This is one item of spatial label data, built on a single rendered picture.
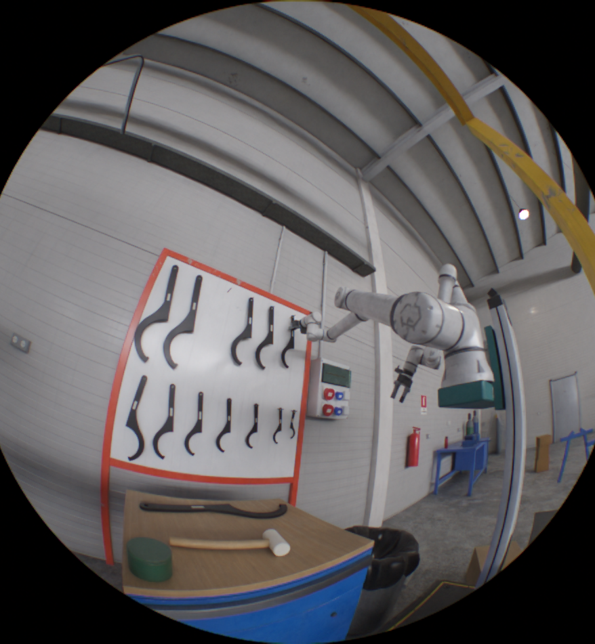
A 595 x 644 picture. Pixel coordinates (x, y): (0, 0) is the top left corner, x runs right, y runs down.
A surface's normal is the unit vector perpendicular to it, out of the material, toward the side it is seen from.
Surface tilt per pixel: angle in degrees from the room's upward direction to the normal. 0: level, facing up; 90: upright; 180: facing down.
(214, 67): 173
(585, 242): 90
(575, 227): 90
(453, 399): 90
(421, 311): 93
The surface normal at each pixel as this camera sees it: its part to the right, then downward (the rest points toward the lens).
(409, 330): -0.93, -0.09
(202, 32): -0.03, 0.86
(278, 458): 0.59, -0.29
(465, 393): -0.84, -0.30
